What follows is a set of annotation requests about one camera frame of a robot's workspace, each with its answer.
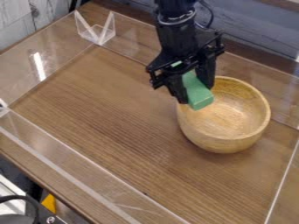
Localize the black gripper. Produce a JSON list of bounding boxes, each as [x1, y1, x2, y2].
[[146, 11, 225, 104]]

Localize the green rectangular block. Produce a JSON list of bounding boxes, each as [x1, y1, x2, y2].
[[178, 70, 214, 111]]

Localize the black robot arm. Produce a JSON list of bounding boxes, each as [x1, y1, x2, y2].
[[146, 0, 225, 104]]

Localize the brown wooden bowl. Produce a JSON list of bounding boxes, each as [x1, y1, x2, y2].
[[177, 76, 271, 154]]

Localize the clear acrylic tray walls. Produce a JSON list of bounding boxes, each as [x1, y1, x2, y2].
[[0, 0, 299, 224]]

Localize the clear acrylic corner bracket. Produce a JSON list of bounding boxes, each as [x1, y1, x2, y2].
[[74, 11, 116, 46]]

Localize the black cable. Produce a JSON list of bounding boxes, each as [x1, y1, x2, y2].
[[0, 195, 43, 224]]

